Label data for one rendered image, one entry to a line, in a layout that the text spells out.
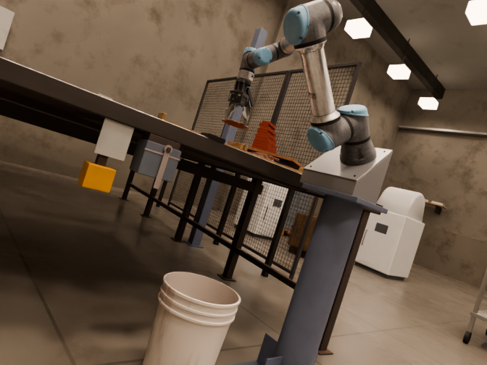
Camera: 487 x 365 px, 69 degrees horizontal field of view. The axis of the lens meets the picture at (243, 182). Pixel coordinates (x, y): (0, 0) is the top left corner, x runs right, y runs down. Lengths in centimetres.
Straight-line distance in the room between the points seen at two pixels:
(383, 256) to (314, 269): 501
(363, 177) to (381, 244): 509
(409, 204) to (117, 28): 577
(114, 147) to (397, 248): 566
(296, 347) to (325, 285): 28
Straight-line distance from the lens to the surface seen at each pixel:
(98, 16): 675
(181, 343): 132
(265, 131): 267
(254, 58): 166
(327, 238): 150
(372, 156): 155
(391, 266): 647
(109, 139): 126
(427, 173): 1329
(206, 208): 374
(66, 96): 122
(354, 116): 147
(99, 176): 124
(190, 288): 153
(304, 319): 156
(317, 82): 135
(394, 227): 647
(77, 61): 655
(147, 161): 127
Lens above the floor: 79
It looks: level
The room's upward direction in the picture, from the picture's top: 18 degrees clockwise
